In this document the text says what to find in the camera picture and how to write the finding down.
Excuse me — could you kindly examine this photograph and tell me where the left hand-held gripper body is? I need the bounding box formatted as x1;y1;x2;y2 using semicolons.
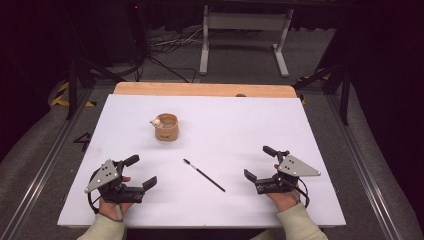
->
84;159;145;205

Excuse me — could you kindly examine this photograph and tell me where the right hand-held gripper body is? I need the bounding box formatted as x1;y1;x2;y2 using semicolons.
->
255;150;322;195

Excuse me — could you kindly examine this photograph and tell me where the wooden pen holder cup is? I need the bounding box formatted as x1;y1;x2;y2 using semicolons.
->
149;113;180;142

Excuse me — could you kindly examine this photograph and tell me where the black pen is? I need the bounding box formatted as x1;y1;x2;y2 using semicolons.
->
182;158;227;193

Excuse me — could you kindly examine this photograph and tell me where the person's left hand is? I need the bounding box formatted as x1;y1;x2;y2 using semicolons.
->
98;175;135;222

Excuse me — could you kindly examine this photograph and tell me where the person's right hand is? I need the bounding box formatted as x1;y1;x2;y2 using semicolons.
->
265;163;301;213

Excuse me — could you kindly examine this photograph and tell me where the black floor tape mark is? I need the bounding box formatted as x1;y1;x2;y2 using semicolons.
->
73;132;93;153

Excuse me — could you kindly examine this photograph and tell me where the white table sheet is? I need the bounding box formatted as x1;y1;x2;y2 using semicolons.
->
57;93;347;229

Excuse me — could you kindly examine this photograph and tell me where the yellow black floor tape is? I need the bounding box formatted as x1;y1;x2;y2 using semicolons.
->
297;74;332;106

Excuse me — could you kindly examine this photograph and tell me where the black metal stand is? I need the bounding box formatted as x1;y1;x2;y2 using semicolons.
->
293;63;351;126
64;49;128;121

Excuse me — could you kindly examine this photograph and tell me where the wooden table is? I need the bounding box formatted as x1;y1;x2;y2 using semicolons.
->
113;81;298;99

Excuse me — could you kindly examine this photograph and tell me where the black equipment case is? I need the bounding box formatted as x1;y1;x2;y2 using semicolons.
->
109;0;150;65

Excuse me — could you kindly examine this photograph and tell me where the white metal stand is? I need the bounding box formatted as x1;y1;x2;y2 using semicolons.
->
199;4;295;78

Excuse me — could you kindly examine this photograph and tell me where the right hand-held gripper cable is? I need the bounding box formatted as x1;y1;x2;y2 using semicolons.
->
293;178;311;209

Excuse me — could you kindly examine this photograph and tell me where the aluminium floor rail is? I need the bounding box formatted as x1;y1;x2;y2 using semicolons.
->
324;94;405;240
0;89;95;240

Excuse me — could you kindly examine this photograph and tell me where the black floor cable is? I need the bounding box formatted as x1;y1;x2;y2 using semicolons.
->
146;55;198;84

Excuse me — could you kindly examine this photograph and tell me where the bundle of floor cables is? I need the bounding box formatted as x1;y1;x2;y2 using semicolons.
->
146;26;205;55

